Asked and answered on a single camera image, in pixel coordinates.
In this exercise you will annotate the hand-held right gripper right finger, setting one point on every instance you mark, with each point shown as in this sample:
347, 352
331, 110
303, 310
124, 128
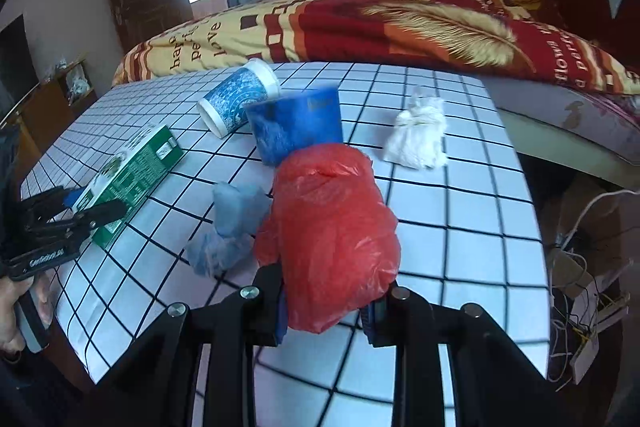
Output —
440, 357

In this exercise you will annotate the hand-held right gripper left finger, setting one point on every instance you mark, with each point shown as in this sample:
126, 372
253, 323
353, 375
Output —
210, 347

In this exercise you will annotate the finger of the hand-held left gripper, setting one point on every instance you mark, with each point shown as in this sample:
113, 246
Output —
85, 218
55, 202

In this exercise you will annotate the green cardboard box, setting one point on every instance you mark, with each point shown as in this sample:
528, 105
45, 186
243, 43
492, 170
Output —
135, 167

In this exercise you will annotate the light blue plastic bag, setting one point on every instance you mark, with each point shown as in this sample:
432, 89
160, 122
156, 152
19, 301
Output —
230, 212

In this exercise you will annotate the red plastic bag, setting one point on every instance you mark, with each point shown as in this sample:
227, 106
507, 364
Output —
325, 227

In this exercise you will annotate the blue white patterned paper cup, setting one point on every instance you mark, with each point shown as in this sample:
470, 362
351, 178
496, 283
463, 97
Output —
235, 99

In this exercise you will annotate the white tissue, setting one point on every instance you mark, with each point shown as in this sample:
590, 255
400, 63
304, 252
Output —
415, 142

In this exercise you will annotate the person's left hand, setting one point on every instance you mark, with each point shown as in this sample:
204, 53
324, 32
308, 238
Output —
9, 322

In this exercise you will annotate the wooden shelf cabinet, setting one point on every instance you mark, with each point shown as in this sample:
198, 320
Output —
50, 112

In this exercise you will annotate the white checked tablecloth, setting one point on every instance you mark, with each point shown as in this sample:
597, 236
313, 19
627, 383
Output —
450, 232

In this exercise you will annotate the black television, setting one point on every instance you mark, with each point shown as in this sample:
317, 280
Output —
15, 67

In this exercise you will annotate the white router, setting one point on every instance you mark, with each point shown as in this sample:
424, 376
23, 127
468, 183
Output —
585, 354

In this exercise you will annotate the grey stained mattress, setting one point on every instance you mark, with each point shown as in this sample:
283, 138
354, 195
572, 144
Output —
575, 117

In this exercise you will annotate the red yellow printed blanket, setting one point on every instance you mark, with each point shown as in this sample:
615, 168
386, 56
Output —
350, 22

